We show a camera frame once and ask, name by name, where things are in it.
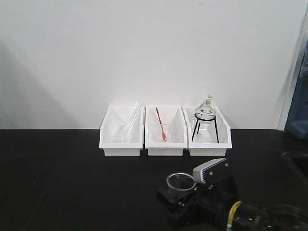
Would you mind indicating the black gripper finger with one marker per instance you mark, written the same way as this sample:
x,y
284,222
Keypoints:
x,y
173,200

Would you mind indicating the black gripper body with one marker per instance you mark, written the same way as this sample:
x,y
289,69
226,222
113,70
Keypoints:
x,y
210,203

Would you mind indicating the clear glass beaker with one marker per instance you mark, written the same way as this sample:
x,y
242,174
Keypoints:
x,y
180,182

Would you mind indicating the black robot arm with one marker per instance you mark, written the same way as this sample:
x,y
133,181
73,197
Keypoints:
x,y
246,217

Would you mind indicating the small glass beaker in bin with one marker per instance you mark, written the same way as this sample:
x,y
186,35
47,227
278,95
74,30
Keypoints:
x,y
168,128

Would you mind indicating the blue cabinet at right edge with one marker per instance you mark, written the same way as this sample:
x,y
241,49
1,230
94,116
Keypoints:
x,y
297,121

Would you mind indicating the red stirring spatula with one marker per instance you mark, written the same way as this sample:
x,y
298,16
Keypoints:
x,y
163,134

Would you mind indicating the right white plastic bin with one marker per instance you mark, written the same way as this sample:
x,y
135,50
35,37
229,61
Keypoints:
x,y
211,139

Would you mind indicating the white plastic bin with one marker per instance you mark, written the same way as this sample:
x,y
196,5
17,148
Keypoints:
x,y
173,115
211,139
111,123

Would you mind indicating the clear glass test tubes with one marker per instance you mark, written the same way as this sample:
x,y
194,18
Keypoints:
x,y
126,127

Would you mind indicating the middle white plastic bin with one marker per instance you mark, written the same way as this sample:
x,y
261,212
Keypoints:
x,y
173,115

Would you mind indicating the left white plastic bin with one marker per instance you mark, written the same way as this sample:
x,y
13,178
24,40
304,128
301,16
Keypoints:
x,y
111,123

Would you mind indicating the glass alcohol lamp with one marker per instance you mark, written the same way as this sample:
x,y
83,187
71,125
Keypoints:
x,y
205,110

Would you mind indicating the black sink basin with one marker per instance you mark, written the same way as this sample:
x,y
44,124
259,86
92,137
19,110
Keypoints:
x,y
298,163

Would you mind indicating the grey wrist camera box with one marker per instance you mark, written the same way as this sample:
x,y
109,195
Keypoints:
x,y
212,171

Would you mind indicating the black wire tripod stand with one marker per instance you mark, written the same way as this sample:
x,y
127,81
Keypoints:
x,y
203,120

